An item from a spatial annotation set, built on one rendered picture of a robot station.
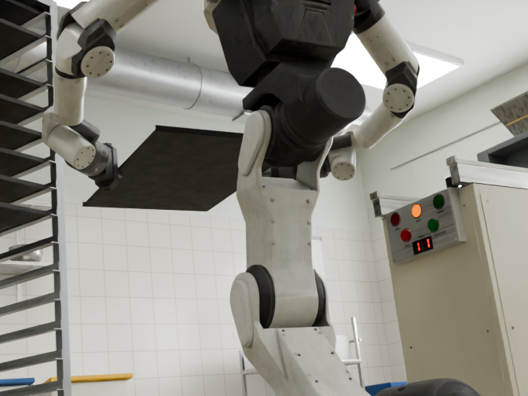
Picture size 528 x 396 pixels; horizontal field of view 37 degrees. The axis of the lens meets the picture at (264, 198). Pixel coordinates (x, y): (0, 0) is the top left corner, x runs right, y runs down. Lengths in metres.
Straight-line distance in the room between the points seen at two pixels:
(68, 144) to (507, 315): 1.09
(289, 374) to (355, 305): 5.94
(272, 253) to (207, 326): 4.78
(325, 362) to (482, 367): 0.52
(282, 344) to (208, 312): 4.85
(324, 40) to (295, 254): 0.44
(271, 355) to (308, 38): 0.64
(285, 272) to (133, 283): 4.52
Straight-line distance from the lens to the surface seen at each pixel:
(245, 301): 1.62
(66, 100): 1.79
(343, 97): 1.53
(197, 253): 6.49
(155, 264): 6.26
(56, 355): 2.53
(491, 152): 2.89
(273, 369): 1.60
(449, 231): 2.01
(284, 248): 1.65
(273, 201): 1.65
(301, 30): 1.64
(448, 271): 2.05
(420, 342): 2.12
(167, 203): 2.40
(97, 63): 1.72
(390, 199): 2.23
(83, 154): 1.86
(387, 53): 1.98
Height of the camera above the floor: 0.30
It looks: 17 degrees up
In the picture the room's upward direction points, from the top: 6 degrees counter-clockwise
